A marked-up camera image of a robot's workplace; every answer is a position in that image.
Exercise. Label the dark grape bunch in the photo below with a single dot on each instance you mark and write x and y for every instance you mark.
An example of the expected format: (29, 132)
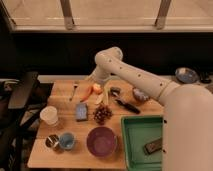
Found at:
(101, 114)

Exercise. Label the yellow banana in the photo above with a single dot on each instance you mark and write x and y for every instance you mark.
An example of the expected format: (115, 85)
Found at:
(103, 96)

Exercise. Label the red bowl with contents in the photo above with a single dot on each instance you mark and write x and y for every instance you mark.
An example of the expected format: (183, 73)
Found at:
(139, 95)

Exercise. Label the grey plate on ledge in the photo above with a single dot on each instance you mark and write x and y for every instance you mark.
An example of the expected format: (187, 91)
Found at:
(186, 75)

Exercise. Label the orange chili pepper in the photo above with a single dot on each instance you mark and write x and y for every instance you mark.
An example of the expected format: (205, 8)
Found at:
(87, 94)

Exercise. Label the purple bowl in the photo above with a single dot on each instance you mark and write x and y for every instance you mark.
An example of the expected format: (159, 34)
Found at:
(101, 142)

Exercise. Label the blue ceramic cup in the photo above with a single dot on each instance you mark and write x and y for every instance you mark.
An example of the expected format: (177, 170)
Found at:
(66, 141)

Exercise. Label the wooden cutting board table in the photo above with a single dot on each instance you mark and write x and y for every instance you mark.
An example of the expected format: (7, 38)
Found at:
(79, 157)

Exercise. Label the green plastic tray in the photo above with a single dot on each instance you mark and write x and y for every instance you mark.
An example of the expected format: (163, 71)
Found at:
(137, 131)

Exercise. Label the blue sponge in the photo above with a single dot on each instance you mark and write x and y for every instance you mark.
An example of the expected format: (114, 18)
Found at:
(81, 112)

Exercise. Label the black chair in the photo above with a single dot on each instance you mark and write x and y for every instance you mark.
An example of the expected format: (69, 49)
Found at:
(21, 101)

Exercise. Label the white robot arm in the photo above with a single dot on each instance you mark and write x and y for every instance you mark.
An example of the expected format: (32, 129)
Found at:
(188, 112)

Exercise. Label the black handled peeler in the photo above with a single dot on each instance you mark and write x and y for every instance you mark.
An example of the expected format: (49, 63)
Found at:
(115, 92)

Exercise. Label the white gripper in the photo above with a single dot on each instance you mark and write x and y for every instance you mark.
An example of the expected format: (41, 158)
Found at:
(99, 76)

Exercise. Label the white paper cup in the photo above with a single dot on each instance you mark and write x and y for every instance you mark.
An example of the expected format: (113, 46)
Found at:
(49, 115)

